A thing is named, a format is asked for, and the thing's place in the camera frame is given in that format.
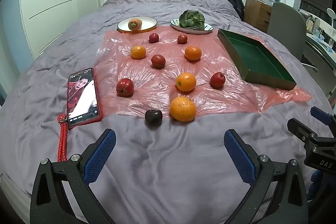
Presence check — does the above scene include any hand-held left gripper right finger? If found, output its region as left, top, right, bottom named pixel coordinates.
left=222, top=129, right=309, bottom=224

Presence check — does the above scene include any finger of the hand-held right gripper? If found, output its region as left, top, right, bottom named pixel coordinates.
left=310, top=106, right=336, bottom=135
left=287, top=118, right=320, bottom=147

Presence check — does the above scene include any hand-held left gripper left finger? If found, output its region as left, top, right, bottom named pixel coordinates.
left=30, top=128, right=117, bottom=224

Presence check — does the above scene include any dark purple plum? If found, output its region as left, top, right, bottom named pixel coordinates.
left=144, top=110, right=163, bottom=127

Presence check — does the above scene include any large orange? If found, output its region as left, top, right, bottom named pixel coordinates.
left=170, top=97, right=197, bottom=122

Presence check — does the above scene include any red apple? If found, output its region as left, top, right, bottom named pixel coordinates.
left=209, top=72, right=226, bottom=89

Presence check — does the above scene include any green tray box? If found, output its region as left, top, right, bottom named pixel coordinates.
left=217, top=28, right=297, bottom=91

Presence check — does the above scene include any orange with green stem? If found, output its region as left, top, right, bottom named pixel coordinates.
left=176, top=72, right=197, bottom=92

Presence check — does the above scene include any small yellowish orange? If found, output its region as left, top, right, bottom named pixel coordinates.
left=131, top=46, right=147, bottom=60

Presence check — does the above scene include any white desk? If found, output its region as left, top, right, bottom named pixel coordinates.
left=302, top=30, right=336, bottom=101

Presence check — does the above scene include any smartphone in red case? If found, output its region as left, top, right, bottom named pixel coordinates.
left=67, top=68, right=102, bottom=130

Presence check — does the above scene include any grey chair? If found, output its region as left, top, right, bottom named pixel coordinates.
left=267, top=2, right=319, bottom=72

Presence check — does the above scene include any pink plastic sheet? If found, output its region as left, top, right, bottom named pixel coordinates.
left=94, top=25, right=313, bottom=119

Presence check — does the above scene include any white round lamp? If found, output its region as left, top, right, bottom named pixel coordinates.
left=326, top=8, right=336, bottom=28

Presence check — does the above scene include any wooden cabinet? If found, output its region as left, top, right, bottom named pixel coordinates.
left=244, top=0, right=273, bottom=33

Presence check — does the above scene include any white striped plate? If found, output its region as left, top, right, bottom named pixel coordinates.
left=170, top=19, right=214, bottom=35

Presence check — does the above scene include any orange carrot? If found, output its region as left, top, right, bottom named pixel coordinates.
left=128, top=19, right=143, bottom=31

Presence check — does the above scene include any black backpack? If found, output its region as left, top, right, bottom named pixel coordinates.
left=225, top=0, right=245, bottom=20

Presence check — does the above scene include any white plate with orange rim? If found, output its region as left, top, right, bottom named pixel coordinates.
left=117, top=16, right=158, bottom=33

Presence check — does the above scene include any green leafy vegetable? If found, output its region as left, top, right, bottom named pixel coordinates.
left=179, top=10, right=205, bottom=30

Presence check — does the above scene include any red braided strap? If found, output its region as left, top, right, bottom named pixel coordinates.
left=57, top=114, right=69, bottom=162

